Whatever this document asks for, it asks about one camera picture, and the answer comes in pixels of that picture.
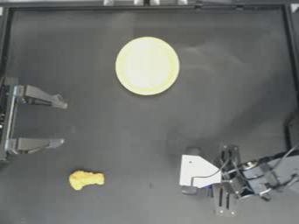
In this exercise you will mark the yellow round plate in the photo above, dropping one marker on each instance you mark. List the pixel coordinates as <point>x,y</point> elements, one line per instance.
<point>148,65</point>

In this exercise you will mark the yellow toy fried chicken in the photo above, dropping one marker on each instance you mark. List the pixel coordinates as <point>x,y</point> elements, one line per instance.
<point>85,179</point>

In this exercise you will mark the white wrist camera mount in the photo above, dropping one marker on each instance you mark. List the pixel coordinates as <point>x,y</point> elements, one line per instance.
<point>197,170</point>

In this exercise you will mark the black table frame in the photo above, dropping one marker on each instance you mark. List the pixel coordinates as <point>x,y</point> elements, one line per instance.
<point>78,6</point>

